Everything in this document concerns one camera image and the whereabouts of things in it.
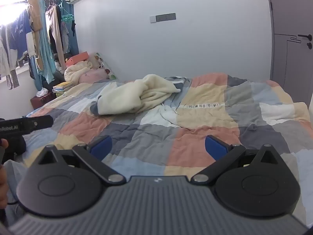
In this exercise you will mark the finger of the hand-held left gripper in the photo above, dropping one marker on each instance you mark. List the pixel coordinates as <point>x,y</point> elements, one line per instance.
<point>42,122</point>

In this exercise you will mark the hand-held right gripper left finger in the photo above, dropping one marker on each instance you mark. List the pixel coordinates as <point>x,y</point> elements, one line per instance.
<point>102,145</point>

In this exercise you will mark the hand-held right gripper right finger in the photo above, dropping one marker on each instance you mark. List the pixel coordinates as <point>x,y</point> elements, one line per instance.
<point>213,145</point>

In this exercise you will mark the cream striped fleece garment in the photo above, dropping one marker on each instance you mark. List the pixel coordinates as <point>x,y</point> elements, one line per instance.
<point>132,95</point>

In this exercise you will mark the person's left hand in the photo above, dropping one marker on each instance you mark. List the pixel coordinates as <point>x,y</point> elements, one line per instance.
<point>3,188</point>

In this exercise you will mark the patchwork quilt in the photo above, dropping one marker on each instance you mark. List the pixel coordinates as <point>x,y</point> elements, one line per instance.
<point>195,127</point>

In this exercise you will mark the white plastic bag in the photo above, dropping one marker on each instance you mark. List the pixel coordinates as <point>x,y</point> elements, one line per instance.
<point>42,92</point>

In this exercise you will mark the stack of books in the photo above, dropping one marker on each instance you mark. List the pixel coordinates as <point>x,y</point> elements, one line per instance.
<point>62,89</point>

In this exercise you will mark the cream bundled blanket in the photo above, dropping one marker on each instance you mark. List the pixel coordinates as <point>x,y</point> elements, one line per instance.
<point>77,72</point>

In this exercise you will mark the striped hanging garment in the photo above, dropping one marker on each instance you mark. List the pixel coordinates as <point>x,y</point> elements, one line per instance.
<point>8,61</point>

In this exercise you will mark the pink plush pillow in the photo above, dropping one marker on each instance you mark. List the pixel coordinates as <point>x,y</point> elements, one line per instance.
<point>94,76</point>

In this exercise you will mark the pink box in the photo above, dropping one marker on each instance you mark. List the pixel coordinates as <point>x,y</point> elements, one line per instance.
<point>78,58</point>

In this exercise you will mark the light blue hanging garment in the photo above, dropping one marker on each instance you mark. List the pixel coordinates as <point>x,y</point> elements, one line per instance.
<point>45,49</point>

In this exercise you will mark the patterned pillow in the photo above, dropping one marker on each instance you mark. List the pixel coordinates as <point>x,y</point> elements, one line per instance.
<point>106,66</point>

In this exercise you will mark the beige hanging garment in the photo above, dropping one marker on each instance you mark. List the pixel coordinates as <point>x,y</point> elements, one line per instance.
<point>57,36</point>

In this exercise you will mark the blue and white shirt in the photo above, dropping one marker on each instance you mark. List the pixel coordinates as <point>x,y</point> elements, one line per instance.
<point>19,36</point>

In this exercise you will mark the tan hanging towel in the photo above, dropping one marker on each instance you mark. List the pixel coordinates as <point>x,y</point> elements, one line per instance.
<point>35,14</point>

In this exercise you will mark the teal clip hanger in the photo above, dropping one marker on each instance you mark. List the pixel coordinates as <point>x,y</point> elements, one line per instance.
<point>66,13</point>

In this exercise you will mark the grey door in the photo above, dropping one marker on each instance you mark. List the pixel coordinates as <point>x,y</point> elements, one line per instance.
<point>288,53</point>

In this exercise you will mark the black door lock knob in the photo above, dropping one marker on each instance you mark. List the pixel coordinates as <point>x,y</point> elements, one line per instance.
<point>310,45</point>

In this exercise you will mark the grey wall switch panel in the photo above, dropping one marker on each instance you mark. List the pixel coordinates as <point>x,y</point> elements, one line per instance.
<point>162,17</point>

